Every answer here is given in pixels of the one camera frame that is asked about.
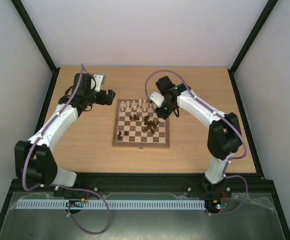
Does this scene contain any wooden chess board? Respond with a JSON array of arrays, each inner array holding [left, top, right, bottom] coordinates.
[[112, 100, 170, 149]]

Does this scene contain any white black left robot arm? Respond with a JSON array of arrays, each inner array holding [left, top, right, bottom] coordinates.
[[14, 70, 116, 191]]

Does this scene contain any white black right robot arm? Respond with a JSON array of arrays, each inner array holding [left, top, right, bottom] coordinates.
[[149, 76, 244, 196]]

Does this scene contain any pile of dark chess pieces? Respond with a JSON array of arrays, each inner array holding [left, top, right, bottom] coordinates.
[[129, 114, 160, 135]]

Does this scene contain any row of white chess pieces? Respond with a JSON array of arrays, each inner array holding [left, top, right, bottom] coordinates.
[[117, 99, 154, 113]]

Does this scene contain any right controller board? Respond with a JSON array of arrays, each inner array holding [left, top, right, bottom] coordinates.
[[205, 198, 229, 210]]

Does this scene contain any controller board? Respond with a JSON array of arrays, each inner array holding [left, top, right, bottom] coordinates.
[[205, 198, 229, 210], [64, 198, 88, 209]]

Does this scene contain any left controller board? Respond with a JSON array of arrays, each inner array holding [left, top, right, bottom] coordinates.
[[64, 198, 88, 209]]

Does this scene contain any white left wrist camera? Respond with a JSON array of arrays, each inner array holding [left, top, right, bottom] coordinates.
[[91, 73, 106, 92]]

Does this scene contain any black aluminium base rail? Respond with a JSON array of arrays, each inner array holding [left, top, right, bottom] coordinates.
[[9, 171, 276, 198]]

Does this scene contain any white slotted cable duct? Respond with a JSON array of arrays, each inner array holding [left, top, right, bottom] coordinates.
[[15, 199, 206, 210]]

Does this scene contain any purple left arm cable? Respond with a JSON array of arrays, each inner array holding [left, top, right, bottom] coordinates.
[[21, 63, 110, 235]]

